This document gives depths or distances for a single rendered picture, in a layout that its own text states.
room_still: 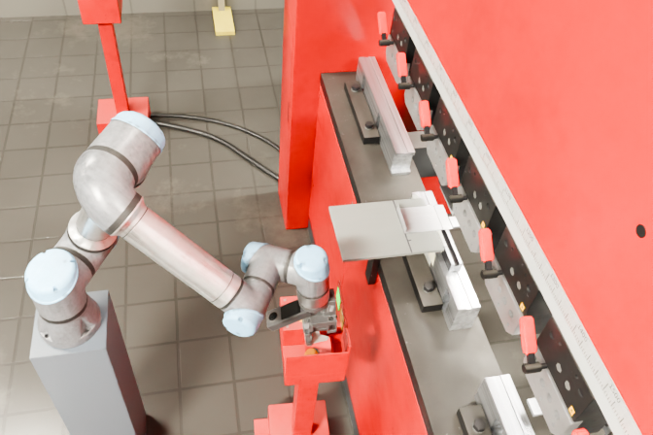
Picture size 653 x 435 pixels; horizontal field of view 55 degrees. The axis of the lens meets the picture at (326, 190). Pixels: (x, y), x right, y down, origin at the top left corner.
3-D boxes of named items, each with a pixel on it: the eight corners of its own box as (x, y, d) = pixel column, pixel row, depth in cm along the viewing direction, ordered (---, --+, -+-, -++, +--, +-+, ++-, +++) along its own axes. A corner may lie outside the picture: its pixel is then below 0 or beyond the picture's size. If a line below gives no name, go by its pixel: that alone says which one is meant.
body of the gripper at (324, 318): (336, 335, 151) (336, 308, 142) (301, 339, 150) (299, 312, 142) (332, 308, 156) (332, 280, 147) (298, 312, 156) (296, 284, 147)
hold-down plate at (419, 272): (390, 223, 178) (392, 217, 176) (408, 222, 179) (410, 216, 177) (421, 313, 158) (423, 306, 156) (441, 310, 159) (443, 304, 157)
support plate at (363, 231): (328, 208, 165) (328, 206, 164) (422, 199, 170) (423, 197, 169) (342, 262, 153) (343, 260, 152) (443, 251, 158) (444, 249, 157)
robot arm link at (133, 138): (44, 264, 156) (85, 138, 117) (77, 222, 166) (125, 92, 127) (87, 288, 158) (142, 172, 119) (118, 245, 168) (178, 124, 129)
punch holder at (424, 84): (402, 98, 170) (413, 47, 158) (432, 97, 172) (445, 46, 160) (419, 135, 160) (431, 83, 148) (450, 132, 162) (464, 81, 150)
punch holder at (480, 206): (450, 206, 144) (467, 153, 132) (485, 203, 145) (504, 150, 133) (473, 257, 133) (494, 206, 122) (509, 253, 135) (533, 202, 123)
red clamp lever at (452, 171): (445, 157, 133) (450, 203, 133) (463, 156, 134) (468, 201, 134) (442, 158, 135) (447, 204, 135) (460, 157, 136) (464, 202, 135)
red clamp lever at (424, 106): (418, 100, 147) (423, 141, 146) (434, 99, 147) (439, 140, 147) (416, 101, 148) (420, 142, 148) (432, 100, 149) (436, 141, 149)
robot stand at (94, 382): (90, 473, 208) (28, 358, 152) (93, 421, 220) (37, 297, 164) (146, 464, 211) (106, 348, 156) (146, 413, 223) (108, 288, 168)
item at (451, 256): (425, 213, 170) (427, 205, 167) (435, 212, 170) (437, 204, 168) (448, 272, 156) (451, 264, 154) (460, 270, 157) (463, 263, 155)
